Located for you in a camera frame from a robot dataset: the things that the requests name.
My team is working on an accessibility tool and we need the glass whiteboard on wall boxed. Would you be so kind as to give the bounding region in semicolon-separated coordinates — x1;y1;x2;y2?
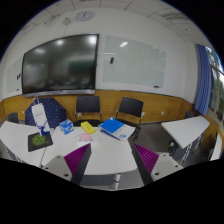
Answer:
103;36;166;88

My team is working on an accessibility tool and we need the yellow box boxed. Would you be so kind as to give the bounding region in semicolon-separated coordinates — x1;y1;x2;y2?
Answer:
81;121;95;134

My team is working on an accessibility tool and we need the black chair right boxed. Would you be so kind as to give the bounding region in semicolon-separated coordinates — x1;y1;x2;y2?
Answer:
115;97;144;127

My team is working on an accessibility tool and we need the round white wall clock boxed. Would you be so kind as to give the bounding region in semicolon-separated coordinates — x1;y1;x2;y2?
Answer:
75;11;94;21

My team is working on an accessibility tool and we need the navy dotted chair cover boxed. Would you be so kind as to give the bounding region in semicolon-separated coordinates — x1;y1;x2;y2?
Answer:
25;98;67;128

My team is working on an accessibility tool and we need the small whiteboard far left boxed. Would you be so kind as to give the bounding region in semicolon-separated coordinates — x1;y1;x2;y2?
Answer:
7;57;23;94

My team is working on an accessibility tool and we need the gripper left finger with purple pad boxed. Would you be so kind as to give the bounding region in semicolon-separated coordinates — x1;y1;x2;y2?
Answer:
42;143;92;185

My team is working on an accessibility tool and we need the blue tissue box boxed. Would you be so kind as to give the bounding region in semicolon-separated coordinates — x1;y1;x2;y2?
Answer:
59;119;74;135

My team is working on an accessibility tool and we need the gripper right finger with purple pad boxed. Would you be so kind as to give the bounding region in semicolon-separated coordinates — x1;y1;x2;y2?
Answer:
132;143;182;185

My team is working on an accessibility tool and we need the black chair left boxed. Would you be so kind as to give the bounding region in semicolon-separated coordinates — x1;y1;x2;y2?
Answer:
75;96;102;127

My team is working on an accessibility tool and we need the blue window curtain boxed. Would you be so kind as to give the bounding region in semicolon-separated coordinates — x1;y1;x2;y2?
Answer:
195;45;212;115

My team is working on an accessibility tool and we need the blue book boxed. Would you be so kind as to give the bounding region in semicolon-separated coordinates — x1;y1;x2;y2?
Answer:
99;117;124;134

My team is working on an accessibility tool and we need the black chair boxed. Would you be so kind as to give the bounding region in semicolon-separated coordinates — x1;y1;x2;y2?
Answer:
115;97;144;127
75;96;102;127

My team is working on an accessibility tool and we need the black mat with green cable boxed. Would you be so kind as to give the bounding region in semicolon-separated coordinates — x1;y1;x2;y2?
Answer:
28;132;53;152

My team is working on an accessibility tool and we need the white side table right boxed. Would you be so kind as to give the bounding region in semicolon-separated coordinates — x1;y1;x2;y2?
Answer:
161;116;210;149

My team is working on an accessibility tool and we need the pink sticky note pad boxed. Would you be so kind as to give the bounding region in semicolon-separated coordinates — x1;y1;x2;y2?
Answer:
80;133;90;141

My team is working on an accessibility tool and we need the large black wall display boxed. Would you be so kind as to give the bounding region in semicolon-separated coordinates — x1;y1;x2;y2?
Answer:
22;34;99;97

